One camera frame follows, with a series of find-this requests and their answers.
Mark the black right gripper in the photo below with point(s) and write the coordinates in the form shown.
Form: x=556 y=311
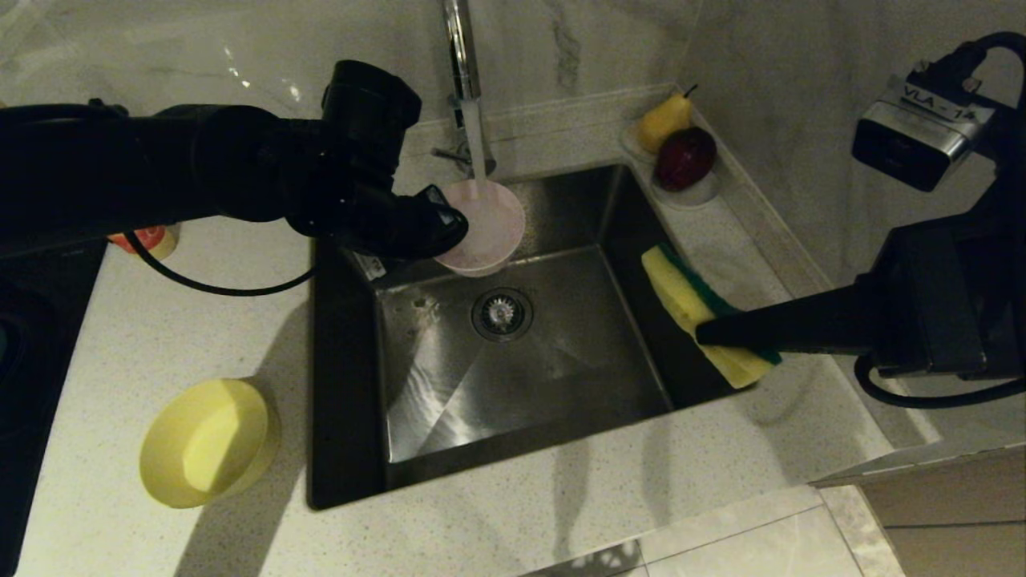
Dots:
x=922 y=308

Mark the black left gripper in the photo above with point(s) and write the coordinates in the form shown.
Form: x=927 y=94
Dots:
x=361 y=220

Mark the pink plastic bowl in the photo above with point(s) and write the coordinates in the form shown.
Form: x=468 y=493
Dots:
x=489 y=228

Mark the green and yellow sponge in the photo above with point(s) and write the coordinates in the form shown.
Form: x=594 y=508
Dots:
x=681 y=288

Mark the chrome faucet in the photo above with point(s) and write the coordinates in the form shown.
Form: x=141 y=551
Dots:
x=459 y=48

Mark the orange dish soap bottle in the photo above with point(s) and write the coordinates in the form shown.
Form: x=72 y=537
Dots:
x=148 y=240

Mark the yellow plastic bowl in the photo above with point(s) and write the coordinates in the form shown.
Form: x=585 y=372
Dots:
x=204 y=445

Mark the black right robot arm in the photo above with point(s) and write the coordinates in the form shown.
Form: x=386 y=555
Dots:
x=1002 y=256

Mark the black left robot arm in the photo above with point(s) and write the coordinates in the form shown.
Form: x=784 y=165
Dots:
x=120 y=168

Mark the round metal sink drain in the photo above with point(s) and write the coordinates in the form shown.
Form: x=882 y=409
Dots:
x=502 y=314

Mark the stainless steel sink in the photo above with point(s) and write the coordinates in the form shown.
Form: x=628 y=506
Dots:
x=561 y=377

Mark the small white dish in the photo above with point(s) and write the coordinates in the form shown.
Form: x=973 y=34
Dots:
x=689 y=196

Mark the dark red apple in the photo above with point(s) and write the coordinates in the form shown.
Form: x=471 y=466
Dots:
x=684 y=159

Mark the yellow pear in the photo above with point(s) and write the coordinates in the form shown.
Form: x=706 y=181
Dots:
x=661 y=124

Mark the black induction cooktop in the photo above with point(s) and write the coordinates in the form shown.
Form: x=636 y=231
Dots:
x=32 y=385

